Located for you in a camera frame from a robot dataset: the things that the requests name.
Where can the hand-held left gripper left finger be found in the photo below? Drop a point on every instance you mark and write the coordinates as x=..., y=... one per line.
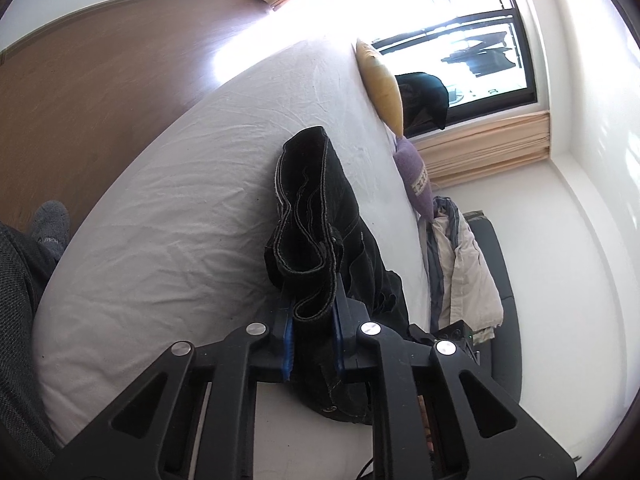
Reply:
x=287, y=340

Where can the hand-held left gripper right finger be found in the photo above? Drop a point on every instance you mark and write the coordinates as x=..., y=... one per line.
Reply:
x=341, y=340

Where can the black denim pants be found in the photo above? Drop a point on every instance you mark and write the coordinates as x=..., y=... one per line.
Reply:
x=310, y=185

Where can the grey headboard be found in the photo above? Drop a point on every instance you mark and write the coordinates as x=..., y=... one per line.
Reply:
x=502, y=320

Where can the purple pillow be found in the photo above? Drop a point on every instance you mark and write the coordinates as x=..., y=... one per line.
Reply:
x=415, y=175

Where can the bed with white sheet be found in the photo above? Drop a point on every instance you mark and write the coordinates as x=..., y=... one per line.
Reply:
x=200, y=185

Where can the dark hanging garment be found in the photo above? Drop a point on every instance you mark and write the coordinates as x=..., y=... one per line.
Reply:
x=422, y=100

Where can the yellow pillow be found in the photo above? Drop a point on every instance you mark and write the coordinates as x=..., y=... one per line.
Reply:
x=385, y=90

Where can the person's foot in grey sock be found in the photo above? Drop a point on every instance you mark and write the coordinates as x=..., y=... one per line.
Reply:
x=50, y=225

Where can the person's leg in dark trousers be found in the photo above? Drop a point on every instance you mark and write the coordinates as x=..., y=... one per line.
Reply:
x=20, y=335

